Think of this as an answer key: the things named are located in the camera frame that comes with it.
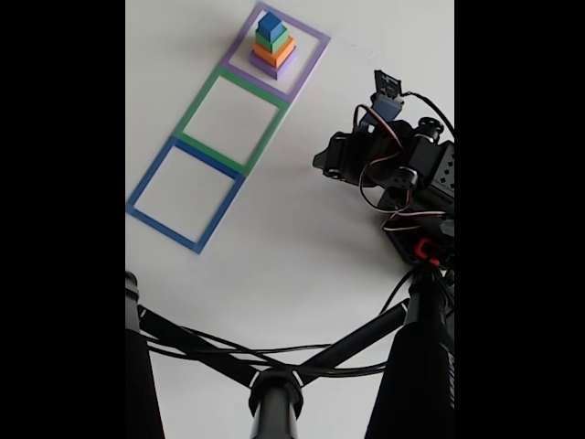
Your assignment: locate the green square frame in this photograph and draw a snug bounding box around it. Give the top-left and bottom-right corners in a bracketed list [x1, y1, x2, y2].
[175, 66, 290, 177]

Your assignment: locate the small blue cube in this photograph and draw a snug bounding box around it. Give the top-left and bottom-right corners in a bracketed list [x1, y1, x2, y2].
[257, 11, 285, 43]

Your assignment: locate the blue square frame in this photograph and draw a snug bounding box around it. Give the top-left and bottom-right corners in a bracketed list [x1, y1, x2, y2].
[126, 135, 246, 255]

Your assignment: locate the green cube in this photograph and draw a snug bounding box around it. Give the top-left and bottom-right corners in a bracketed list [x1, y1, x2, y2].
[254, 25, 290, 54]

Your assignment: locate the purple flat block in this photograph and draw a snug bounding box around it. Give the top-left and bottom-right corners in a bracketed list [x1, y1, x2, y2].
[249, 45, 299, 81]

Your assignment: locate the red table clamp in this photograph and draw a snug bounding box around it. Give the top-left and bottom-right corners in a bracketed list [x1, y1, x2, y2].
[414, 238, 448, 267]

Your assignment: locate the long black camera cable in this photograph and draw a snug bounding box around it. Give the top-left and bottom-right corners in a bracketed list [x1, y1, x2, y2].
[145, 91, 455, 367]

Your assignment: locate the purple square frame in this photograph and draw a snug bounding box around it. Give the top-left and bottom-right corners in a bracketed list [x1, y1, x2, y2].
[220, 1, 332, 104]

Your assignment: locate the red white black servo wire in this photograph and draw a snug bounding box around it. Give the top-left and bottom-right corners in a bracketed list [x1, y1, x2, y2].
[354, 103, 447, 232]

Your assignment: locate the thin black cable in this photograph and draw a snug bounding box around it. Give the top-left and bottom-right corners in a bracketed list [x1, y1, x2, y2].
[173, 322, 392, 376]

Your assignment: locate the black camera tripod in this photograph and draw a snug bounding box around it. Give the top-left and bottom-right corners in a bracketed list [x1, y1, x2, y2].
[125, 269, 455, 439]

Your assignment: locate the orange flat block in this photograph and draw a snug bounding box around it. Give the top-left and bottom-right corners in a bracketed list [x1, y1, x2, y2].
[252, 36, 297, 70]

